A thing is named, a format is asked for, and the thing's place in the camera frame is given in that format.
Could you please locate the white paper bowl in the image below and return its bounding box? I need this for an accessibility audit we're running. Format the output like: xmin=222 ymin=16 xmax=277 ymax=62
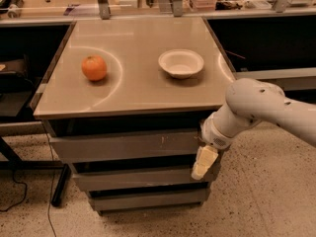
xmin=158 ymin=49 xmax=204 ymax=79

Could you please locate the grey middle drawer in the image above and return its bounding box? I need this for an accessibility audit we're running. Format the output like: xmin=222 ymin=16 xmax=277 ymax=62
xmin=71 ymin=165 xmax=215 ymax=192

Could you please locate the grey bottom drawer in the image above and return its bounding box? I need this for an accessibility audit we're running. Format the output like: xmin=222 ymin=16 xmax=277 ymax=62
xmin=89 ymin=188 xmax=209 ymax=211

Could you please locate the black table leg frame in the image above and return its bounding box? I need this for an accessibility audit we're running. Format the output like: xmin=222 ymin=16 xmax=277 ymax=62
xmin=0 ymin=137 xmax=71 ymax=207

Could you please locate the grey drawer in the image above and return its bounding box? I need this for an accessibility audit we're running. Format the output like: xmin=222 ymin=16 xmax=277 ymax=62
xmin=71 ymin=165 xmax=215 ymax=192
xmin=50 ymin=129 xmax=199 ymax=163
xmin=89 ymin=188 xmax=209 ymax=211

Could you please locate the black tool on bench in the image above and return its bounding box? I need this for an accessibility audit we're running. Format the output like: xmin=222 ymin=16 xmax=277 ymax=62
xmin=0 ymin=0 xmax=24 ymax=18

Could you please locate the black floor cable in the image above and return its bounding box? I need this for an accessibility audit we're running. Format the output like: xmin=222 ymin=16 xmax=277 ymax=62
xmin=0 ymin=121 xmax=58 ymax=237

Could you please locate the grey drawer cabinet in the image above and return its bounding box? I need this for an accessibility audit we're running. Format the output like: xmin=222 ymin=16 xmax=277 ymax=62
xmin=30 ymin=16 xmax=238 ymax=215

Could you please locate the grey top drawer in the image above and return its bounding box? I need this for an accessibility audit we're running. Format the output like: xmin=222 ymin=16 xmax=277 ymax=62
xmin=50 ymin=129 xmax=199 ymax=163

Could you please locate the orange fruit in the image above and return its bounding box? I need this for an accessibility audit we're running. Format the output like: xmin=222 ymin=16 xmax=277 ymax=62
xmin=81 ymin=55 xmax=107 ymax=82

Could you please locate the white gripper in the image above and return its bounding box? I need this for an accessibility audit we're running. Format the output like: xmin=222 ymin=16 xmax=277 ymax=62
xmin=192 ymin=112 xmax=235 ymax=180

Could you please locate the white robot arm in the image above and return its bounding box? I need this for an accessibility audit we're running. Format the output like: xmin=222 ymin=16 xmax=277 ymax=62
xmin=192 ymin=78 xmax=316 ymax=180

